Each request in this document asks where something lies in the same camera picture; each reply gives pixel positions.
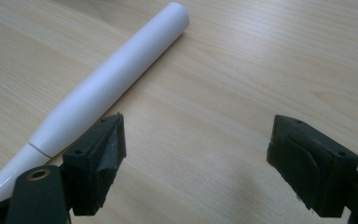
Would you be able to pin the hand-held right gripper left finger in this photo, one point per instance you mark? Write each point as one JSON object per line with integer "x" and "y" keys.
{"x": 93, "y": 165}

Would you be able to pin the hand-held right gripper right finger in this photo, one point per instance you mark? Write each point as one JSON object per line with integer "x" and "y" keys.
{"x": 313, "y": 168}

